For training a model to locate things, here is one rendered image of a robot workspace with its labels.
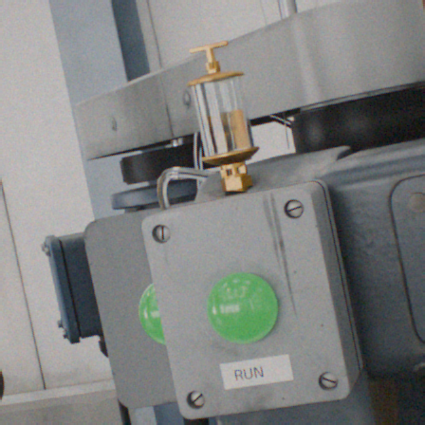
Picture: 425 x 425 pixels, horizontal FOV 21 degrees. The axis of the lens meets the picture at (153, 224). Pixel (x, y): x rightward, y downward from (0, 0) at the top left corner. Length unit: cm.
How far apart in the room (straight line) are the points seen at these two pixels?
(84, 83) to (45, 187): 81
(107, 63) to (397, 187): 504
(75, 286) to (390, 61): 43
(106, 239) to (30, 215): 525
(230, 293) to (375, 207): 9
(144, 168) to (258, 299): 53
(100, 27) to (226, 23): 68
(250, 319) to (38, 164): 571
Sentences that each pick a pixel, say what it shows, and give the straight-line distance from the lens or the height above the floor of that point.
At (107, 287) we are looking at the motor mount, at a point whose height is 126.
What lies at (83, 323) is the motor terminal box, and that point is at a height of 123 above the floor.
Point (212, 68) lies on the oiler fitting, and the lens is 57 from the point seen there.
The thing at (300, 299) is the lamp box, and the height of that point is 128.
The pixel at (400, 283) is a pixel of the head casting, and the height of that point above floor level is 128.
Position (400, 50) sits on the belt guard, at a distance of 65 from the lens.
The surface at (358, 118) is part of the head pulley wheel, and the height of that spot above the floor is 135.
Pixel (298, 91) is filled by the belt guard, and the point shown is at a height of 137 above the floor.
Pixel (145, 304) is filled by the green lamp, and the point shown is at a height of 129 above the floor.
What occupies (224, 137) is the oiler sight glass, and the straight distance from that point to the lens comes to 56.
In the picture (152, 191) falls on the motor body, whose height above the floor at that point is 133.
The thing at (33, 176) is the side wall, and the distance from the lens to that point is 619.
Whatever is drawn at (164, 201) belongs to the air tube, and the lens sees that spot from 68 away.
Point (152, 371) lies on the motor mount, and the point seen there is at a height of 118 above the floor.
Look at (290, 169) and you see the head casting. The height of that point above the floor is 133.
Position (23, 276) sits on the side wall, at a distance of 628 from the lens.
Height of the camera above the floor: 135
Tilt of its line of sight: 3 degrees down
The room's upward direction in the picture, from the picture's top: 12 degrees counter-clockwise
